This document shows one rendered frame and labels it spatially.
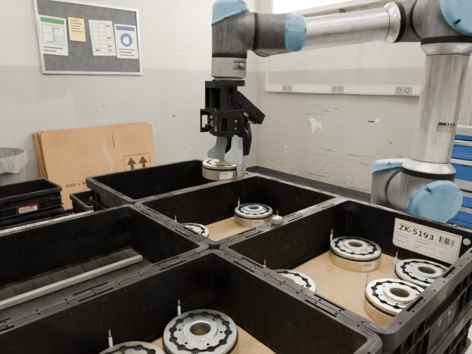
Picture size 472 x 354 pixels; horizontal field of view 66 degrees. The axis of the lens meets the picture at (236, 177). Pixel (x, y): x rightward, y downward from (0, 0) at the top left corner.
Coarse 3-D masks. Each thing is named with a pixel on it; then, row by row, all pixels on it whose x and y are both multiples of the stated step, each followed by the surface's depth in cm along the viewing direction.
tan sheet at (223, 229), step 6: (234, 216) 101; (216, 222) 97; (222, 222) 97; (228, 222) 97; (234, 222) 97; (210, 228) 93; (216, 228) 93; (222, 228) 93; (228, 228) 93; (234, 228) 93; (240, 228) 93; (246, 228) 93; (210, 234) 89; (216, 234) 89; (222, 234) 89; (228, 234) 89; (234, 234) 89; (216, 240) 86
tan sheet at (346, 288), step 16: (320, 256) 78; (384, 256) 78; (304, 272) 72; (320, 272) 72; (336, 272) 72; (352, 272) 72; (384, 272) 72; (320, 288) 66; (336, 288) 66; (352, 288) 66; (352, 304) 61
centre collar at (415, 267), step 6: (414, 264) 67; (420, 264) 67; (426, 264) 67; (414, 270) 65; (432, 270) 66; (438, 270) 65; (420, 276) 64; (426, 276) 63; (432, 276) 63; (438, 276) 63
